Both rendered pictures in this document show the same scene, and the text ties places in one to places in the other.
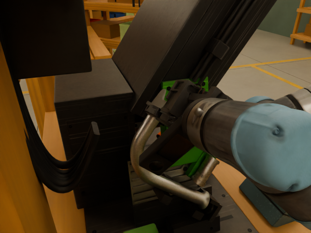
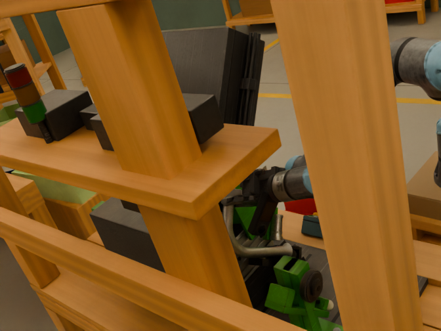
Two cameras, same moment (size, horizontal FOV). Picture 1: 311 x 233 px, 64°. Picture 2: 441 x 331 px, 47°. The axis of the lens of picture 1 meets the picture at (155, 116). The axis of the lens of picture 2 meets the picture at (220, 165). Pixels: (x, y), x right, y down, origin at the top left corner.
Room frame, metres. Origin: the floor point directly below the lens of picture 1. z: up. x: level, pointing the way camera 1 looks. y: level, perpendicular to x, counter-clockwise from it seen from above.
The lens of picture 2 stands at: (-0.61, 0.45, 1.94)
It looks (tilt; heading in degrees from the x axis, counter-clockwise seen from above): 27 degrees down; 337
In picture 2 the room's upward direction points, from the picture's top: 18 degrees counter-clockwise
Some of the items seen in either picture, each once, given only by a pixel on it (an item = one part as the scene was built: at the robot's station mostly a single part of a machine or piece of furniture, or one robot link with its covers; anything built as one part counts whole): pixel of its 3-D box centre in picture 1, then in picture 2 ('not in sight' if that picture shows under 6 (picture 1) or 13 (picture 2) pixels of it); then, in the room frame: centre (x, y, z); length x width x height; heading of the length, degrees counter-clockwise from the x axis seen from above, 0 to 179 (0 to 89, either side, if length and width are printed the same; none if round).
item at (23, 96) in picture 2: not in sight; (27, 94); (0.62, 0.34, 1.67); 0.05 x 0.05 x 0.05
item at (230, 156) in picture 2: not in sight; (94, 145); (0.52, 0.26, 1.52); 0.90 x 0.25 x 0.04; 19
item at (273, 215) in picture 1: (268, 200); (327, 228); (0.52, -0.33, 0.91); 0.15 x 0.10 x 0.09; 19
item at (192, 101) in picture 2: not in sight; (180, 117); (0.26, 0.13, 1.59); 0.15 x 0.07 x 0.07; 19
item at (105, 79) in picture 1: (96, 127); (161, 250); (0.66, 0.18, 1.07); 0.30 x 0.18 x 0.34; 19
